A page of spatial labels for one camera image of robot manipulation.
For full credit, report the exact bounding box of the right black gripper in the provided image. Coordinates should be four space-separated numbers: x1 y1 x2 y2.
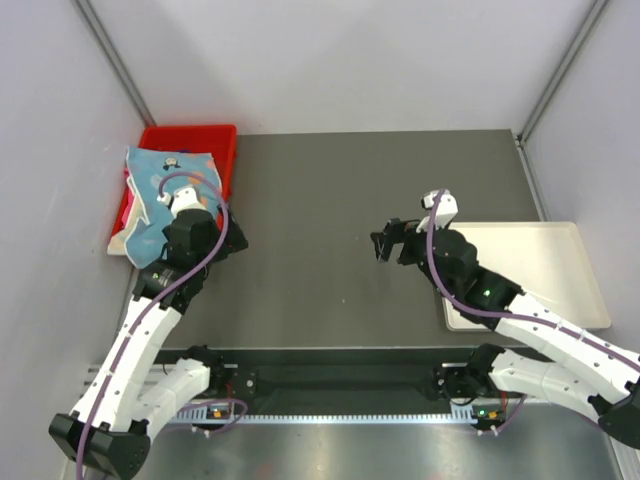
371 214 453 298

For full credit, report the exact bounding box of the pink towel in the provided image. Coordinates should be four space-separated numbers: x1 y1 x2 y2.
121 169 145 230

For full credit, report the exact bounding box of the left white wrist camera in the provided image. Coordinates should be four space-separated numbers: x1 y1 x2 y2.
157 185 206 218

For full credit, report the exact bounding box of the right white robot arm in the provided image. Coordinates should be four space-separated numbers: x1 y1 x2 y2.
370 219 639 448

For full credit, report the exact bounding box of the grey slotted cable duct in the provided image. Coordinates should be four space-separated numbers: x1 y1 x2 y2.
169 404 478 427

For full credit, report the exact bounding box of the blue polka dot towel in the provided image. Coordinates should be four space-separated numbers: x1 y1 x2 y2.
124 147 222 269

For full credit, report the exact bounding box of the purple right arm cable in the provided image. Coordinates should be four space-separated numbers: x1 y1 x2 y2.
427 188 640 374

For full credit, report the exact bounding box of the red plastic bin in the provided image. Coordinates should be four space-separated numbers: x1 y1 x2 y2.
107 124 237 256

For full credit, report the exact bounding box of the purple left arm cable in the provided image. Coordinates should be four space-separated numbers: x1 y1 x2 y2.
74 171 230 476

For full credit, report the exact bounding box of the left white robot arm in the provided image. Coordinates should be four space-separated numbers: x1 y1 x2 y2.
49 203 248 479

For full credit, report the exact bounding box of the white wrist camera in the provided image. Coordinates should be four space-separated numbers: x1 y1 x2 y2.
416 189 458 233
157 185 206 218

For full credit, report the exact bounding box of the white plastic tray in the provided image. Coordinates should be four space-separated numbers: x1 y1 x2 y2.
451 222 611 330

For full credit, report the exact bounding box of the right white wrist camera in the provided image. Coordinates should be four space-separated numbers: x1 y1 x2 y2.
416 189 458 233

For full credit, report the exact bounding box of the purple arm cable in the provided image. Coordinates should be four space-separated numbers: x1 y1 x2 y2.
74 171 230 476
427 188 640 374

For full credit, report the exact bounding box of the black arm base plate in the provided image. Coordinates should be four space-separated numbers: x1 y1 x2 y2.
155 346 498 414

